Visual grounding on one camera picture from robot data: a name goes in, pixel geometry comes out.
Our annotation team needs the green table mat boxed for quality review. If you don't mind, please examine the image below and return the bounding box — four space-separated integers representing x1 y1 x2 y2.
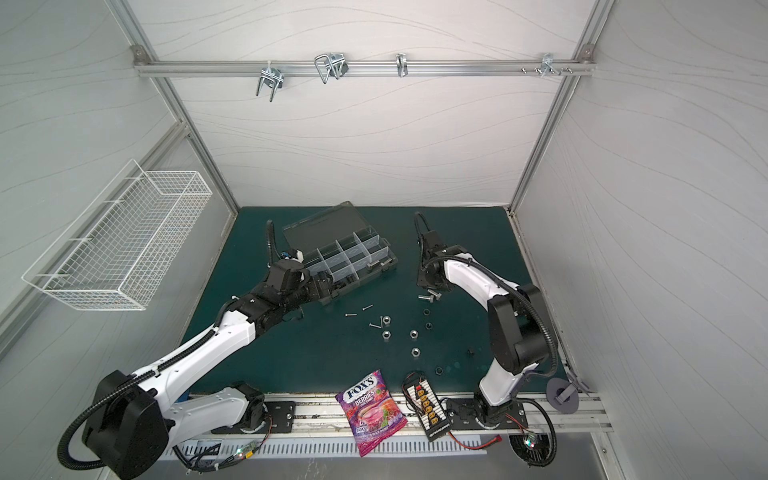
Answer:
183 207 533 395

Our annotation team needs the black parallel charging board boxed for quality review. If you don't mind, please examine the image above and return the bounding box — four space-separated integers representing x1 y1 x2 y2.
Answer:
401 371 452 442

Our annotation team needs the white wire basket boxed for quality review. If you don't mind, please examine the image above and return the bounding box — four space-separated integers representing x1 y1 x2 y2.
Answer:
21 160 212 311

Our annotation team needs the silver U-bolt clamp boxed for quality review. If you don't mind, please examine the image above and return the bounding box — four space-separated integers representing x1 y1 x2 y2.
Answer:
255 65 284 102

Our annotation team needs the clear plastic organizer box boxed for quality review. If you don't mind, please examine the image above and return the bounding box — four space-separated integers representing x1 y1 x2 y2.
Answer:
283 201 398 305

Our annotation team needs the red wire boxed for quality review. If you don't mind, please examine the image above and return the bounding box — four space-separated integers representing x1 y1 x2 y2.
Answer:
448 428 504 451

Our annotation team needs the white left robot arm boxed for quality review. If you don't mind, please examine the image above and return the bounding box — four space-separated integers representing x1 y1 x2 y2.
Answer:
57 258 333 479

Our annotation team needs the silver double U-bolt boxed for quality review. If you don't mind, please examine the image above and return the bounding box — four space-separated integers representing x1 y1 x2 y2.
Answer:
314 52 349 84

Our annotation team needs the aluminium top crossbar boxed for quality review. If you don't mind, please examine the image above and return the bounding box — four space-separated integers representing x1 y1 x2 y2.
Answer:
134 58 597 78

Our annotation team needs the small silver bracket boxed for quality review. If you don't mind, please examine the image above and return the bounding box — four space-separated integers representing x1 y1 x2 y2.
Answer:
395 53 408 78

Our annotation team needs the aluminium corner frame post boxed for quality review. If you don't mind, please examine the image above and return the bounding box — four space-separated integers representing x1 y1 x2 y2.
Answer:
506 0 619 214

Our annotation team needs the purple Fox's candy bag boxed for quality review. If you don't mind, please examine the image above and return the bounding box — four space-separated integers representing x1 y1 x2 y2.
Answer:
335 370 407 457

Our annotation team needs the black cable bundle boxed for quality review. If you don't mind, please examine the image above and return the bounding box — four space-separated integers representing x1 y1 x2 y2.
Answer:
173 419 274 475

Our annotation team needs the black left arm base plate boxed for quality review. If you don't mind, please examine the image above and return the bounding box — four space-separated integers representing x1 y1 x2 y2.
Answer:
265 401 297 434

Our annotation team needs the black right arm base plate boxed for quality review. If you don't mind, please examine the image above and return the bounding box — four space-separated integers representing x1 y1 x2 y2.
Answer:
441 395 528 430

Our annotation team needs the silver corner hook bracket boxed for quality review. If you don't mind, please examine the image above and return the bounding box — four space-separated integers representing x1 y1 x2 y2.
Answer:
520 53 572 77

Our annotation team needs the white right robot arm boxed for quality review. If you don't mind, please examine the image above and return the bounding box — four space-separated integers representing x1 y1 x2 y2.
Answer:
417 230 559 407

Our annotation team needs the grey tape roll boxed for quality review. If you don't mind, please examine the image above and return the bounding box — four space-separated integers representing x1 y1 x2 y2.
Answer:
545 375 580 414

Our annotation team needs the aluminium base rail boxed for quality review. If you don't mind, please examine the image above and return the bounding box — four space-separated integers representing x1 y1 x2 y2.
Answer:
163 388 613 447

